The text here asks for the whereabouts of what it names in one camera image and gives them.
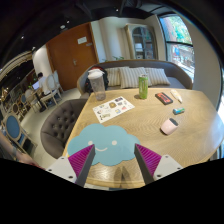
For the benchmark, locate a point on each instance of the striped cushion left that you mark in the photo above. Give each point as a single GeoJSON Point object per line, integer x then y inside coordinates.
{"type": "Point", "coordinates": [116, 76]}

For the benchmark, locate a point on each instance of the black red flat box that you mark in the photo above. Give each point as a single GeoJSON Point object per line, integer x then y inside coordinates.
{"type": "Point", "coordinates": [163, 98]}

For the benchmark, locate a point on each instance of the white sticker sheet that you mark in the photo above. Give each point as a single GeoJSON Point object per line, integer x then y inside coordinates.
{"type": "Point", "coordinates": [112, 109]}

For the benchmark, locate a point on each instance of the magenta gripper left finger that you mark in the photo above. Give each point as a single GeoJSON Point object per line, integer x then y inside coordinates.
{"type": "Point", "coordinates": [74, 168]}

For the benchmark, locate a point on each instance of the striped cushion right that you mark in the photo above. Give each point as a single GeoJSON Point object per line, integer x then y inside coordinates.
{"type": "Point", "coordinates": [157, 76]}

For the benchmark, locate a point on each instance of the brown wooden door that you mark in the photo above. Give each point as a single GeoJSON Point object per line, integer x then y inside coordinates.
{"type": "Point", "coordinates": [71, 53]}

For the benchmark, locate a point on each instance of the striped cushion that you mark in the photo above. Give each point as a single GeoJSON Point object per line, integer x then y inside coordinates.
{"type": "Point", "coordinates": [157, 76]}
{"type": "Point", "coordinates": [130, 76]}
{"type": "Point", "coordinates": [116, 76]}

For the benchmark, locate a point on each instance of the green drink can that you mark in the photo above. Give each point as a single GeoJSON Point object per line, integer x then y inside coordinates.
{"type": "Point", "coordinates": [143, 86]}

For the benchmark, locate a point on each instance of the blue cloud mouse pad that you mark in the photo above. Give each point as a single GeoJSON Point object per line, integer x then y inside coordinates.
{"type": "Point", "coordinates": [112, 144]}

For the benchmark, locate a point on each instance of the cream white tube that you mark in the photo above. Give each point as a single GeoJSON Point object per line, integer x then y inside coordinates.
{"type": "Point", "coordinates": [176, 95]}

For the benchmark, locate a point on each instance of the small teal tube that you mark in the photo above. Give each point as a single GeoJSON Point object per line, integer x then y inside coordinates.
{"type": "Point", "coordinates": [178, 111]}

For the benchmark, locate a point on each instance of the large window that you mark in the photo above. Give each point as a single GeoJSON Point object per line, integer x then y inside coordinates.
{"type": "Point", "coordinates": [179, 45]}

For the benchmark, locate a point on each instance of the grey tufted armchair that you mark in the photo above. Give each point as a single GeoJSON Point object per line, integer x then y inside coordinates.
{"type": "Point", "coordinates": [58, 126]}

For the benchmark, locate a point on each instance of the striped cushion middle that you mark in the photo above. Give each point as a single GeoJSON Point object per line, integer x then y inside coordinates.
{"type": "Point", "coordinates": [130, 76]}

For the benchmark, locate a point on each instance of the blue round-back chair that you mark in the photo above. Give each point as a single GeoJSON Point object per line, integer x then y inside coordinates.
{"type": "Point", "coordinates": [16, 133]}

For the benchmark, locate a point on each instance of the arched display cabinet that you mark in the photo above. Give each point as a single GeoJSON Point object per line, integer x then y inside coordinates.
{"type": "Point", "coordinates": [141, 41]}

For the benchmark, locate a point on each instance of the white dining chair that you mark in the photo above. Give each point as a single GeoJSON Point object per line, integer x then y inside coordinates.
{"type": "Point", "coordinates": [54, 92]}

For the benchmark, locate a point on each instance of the clear plastic tumbler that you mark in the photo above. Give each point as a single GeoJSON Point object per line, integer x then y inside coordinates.
{"type": "Point", "coordinates": [97, 84]}

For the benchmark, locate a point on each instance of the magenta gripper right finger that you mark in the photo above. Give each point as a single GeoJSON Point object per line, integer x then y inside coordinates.
{"type": "Point", "coordinates": [154, 166]}

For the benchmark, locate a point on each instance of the grey curved sofa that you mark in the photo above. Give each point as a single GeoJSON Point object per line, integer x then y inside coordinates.
{"type": "Point", "coordinates": [178, 78]}

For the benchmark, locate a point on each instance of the seated person in white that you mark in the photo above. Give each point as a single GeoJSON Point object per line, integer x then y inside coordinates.
{"type": "Point", "coordinates": [43, 84]}

